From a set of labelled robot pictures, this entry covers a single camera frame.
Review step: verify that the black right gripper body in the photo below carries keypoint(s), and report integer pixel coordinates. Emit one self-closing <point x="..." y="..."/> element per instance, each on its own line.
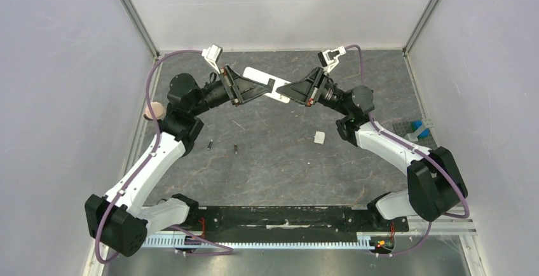
<point x="314" y="86"/>

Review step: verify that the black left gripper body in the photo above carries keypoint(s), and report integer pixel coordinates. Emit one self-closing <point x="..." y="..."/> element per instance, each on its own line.
<point x="229" y="82"/>

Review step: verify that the red and white remote control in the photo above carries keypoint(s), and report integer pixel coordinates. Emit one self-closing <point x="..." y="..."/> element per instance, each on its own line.
<point x="263" y="77"/>

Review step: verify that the white battery cover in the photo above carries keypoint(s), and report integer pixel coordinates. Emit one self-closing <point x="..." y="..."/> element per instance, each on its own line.
<point x="319" y="137"/>

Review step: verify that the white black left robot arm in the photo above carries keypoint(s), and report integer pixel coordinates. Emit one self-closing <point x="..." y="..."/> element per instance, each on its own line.
<point x="119" y="219"/>

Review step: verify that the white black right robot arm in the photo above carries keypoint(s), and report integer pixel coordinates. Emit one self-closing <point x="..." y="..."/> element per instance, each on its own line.
<point x="435" y="186"/>

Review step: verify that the black stand with pink knob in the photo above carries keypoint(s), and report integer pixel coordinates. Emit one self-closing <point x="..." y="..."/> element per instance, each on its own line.
<point x="155" y="110"/>

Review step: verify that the grey lego baseplate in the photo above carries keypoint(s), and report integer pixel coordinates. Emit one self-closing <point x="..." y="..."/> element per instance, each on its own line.
<point x="404" y="127"/>

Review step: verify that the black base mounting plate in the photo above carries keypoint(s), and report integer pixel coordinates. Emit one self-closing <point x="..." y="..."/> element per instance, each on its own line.
<point x="275" y="224"/>

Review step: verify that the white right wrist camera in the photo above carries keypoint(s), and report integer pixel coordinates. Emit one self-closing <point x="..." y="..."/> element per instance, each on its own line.
<point x="329" y="59"/>

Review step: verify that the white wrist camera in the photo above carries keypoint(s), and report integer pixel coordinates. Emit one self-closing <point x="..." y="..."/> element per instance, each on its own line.
<point x="212" y="55"/>
<point x="329" y="59"/>

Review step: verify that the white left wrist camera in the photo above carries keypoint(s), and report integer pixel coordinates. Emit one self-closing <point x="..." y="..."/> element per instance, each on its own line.
<point x="212" y="55"/>

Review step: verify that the light blue toothed cable duct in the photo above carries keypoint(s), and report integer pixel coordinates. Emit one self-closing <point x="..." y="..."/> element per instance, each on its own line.
<point x="181" y="241"/>

